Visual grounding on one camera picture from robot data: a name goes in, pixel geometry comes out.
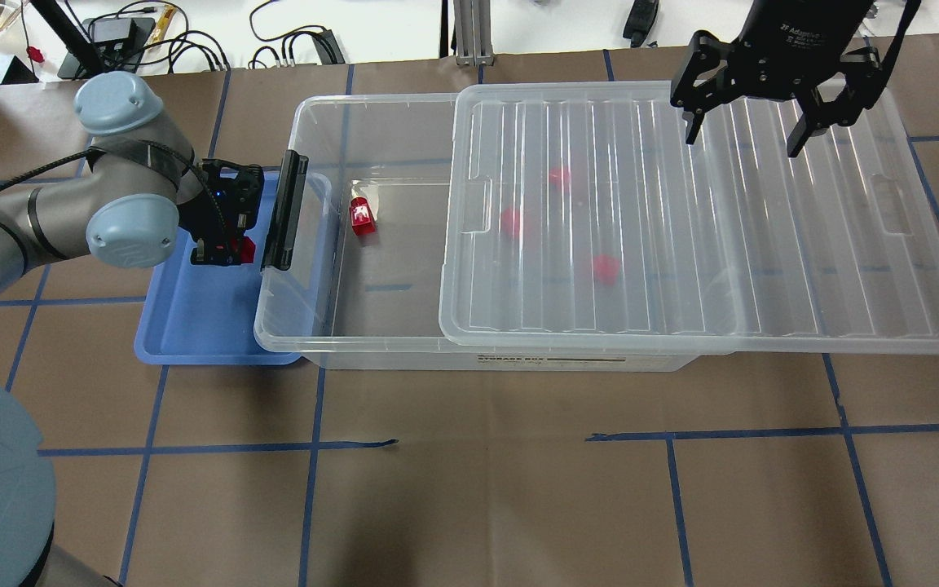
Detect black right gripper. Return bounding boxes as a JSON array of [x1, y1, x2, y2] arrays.
[[670, 1, 883, 157]]

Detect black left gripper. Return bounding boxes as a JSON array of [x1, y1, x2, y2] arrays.
[[179, 159, 265, 267]]

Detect red block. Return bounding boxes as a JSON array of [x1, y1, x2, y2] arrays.
[[235, 236, 257, 264], [349, 196, 379, 238], [499, 207, 522, 241], [590, 255, 621, 287], [547, 166, 573, 192]]

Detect clear ribbed box lid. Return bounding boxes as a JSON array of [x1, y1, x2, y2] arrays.
[[439, 82, 939, 355]]

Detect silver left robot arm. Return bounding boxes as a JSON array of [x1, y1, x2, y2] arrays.
[[0, 71, 264, 586]]

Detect red block in box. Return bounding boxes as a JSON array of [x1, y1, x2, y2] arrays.
[[349, 196, 379, 238]]

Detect clear plastic storage box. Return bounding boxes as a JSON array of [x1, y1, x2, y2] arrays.
[[253, 93, 692, 373]]

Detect blue plastic tray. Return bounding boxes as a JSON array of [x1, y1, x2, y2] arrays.
[[134, 172, 337, 365]]

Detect black power adapter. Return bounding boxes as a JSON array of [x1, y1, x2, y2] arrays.
[[622, 0, 660, 48]]

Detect red block under lid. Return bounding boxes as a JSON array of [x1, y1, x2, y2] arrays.
[[547, 166, 573, 192], [590, 255, 621, 287], [499, 207, 522, 241]]

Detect black box latch handle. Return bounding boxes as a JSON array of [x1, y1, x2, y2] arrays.
[[261, 149, 309, 271]]

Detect aluminium frame post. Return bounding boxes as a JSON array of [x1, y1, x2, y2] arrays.
[[451, 0, 495, 66]]

